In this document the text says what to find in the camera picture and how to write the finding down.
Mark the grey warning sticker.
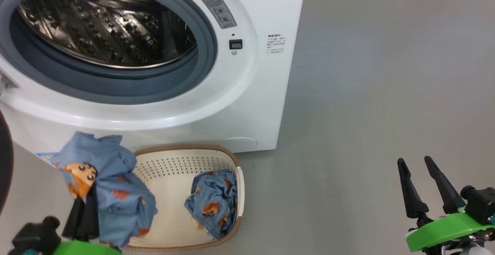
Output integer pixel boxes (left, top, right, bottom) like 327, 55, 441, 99
195, 0, 237, 29

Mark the white front-load washing machine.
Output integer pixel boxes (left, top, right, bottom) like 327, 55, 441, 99
0, 0, 308, 159

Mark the steel washer drum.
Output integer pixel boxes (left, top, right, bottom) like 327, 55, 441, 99
17, 0, 198, 69

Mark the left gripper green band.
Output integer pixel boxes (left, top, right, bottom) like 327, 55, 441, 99
52, 187, 122, 255

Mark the blue bear-print garment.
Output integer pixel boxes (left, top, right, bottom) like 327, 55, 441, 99
51, 131, 158, 248
184, 170, 239, 241

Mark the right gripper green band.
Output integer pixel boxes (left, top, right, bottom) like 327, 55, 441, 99
397, 156, 495, 255

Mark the black round glass washer door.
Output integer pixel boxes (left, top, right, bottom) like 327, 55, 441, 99
0, 110, 14, 214

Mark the round white filter cover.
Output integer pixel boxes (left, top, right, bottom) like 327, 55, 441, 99
217, 137, 258, 152

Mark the blue energy label sticker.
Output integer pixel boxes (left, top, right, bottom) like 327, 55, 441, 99
37, 153, 58, 167

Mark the cream perforated laundry basket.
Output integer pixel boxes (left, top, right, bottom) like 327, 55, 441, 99
124, 145, 245, 252

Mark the grey rubber door seal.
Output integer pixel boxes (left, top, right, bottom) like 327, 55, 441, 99
0, 0, 218, 105

